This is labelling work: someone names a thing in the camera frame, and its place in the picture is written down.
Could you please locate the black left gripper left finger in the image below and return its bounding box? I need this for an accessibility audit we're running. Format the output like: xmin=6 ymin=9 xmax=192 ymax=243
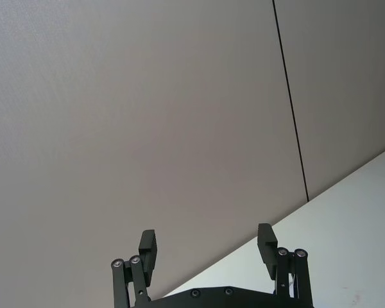
xmin=110 ymin=229 xmax=158 ymax=308

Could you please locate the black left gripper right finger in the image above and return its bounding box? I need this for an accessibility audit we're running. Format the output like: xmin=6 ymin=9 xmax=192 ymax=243
xmin=257 ymin=223 xmax=314 ymax=308

